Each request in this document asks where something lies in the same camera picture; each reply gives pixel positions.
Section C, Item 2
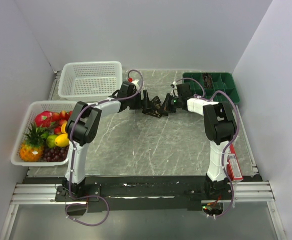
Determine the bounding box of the purple grapes bunch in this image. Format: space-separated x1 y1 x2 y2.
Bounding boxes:
42 146 69 162

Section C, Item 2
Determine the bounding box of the green compartment organizer tray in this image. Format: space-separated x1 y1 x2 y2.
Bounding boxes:
182 72 240 104

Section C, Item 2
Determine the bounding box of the dark floral patterned tie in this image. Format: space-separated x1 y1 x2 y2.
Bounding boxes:
146 96 162 118

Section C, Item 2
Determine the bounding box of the white fruit basket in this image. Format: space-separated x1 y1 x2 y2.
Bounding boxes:
11 100 77 167

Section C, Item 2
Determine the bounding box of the white perforated empty basket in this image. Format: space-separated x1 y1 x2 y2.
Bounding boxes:
58 61 122 102

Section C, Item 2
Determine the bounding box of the yellow lemon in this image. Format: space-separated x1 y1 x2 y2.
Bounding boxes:
55 133 69 148

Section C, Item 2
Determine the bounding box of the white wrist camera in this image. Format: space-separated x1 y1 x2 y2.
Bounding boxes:
128 77 140 89
170 81 178 98

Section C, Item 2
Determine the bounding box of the green lime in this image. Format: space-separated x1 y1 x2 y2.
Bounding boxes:
46 134 58 149

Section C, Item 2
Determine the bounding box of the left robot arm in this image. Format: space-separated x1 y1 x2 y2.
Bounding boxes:
62 78 143 201

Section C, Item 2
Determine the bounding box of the orange fruit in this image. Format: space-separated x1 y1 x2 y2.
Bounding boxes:
61 122 67 134

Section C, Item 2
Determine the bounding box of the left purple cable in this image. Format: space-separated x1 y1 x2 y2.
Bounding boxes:
64 69 144 227

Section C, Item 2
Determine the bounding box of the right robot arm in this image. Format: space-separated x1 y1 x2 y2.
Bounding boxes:
159 82 239 200

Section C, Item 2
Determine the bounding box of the red rectangular box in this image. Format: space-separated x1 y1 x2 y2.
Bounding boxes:
227 144 243 182

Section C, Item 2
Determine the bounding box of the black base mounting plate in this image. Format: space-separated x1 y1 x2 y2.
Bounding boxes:
55 175 231 213

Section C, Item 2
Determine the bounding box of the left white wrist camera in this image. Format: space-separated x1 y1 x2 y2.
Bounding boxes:
128 77 140 89

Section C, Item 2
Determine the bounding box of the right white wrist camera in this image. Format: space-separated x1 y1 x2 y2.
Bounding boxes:
170 81 178 98

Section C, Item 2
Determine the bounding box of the aluminium rail frame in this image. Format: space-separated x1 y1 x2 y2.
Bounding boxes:
10 184 59 205

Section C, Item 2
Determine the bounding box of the pink dragon fruit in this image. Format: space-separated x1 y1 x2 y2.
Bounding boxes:
35 111 53 128

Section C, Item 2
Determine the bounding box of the pineapple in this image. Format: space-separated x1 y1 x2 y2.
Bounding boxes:
19 122 49 163

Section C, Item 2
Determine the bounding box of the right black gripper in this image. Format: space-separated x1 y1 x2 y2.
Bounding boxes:
157 93 181 115

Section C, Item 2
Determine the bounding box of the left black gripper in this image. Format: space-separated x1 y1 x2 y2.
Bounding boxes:
127 90 152 110

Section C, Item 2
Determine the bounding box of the rolled brown tie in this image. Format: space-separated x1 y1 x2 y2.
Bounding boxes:
202 72 213 89

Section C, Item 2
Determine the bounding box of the red strawberries cluster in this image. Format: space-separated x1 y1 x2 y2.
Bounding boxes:
52 110 73 135

